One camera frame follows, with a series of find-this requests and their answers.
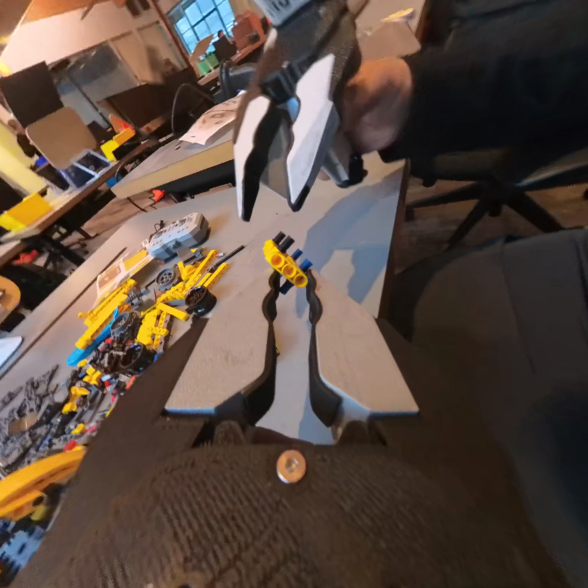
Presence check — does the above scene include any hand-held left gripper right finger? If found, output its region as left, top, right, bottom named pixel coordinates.
left=306, top=270, right=420, bottom=428

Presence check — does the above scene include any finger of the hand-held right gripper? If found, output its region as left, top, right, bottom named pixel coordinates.
left=233, top=93, right=278, bottom=222
left=286, top=53, right=341, bottom=213

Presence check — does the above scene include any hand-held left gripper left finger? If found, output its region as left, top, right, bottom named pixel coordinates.
left=163, top=271, right=277, bottom=425

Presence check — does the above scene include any yellow toy panel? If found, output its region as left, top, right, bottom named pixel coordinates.
left=262, top=231, right=314, bottom=296

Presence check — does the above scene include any person's right forearm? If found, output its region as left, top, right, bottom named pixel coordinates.
left=380, top=0, right=588, bottom=185

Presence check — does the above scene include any neighbouring grey desk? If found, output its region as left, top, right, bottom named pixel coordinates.
left=109, top=134, right=238, bottom=199

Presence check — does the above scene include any person's right hand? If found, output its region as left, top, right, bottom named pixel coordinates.
left=341, top=56, right=415, bottom=157

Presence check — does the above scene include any white printed paper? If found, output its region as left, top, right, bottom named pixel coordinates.
left=178, top=91, right=250, bottom=146

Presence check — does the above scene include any black toy wheel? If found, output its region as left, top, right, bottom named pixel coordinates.
left=118, top=341, right=155, bottom=374
left=185, top=285, right=218, bottom=318

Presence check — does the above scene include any large paned window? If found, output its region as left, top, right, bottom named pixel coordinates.
left=167, top=0, right=236, bottom=56

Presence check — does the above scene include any grey toy battery box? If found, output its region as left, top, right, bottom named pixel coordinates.
left=145, top=211, right=210, bottom=262

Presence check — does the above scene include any yellow storage bin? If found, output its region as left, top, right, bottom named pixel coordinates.
left=0, top=192, right=54, bottom=231
left=99, top=127, right=137, bottom=162

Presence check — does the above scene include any pile of loose toy bricks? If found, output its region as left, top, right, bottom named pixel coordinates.
left=0, top=245, right=246, bottom=481

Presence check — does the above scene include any printed paper sheet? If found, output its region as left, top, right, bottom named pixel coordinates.
left=96, top=249, right=155, bottom=296

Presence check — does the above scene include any blue curved toy panel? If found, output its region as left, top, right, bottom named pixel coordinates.
left=66, top=316, right=121, bottom=368

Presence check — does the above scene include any tan square panel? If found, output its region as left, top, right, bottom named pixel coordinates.
left=24, top=106, right=99, bottom=172

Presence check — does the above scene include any long work table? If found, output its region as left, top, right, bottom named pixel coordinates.
left=0, top=137, right=158, bottom=268

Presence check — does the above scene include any white instruction manual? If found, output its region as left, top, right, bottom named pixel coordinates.
left=0, top=337, right=24, bottom=369

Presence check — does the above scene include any black monitor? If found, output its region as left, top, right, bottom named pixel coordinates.
left=0, top=61, right=66, bottom=128

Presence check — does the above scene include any partly built yellow toy vehicle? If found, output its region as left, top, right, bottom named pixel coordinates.
left=0, top=445, right=89, bottom=571

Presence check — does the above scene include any yellow beam frame assembly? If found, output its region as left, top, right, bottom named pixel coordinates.
left=75, top=277, right=139, bottom=351

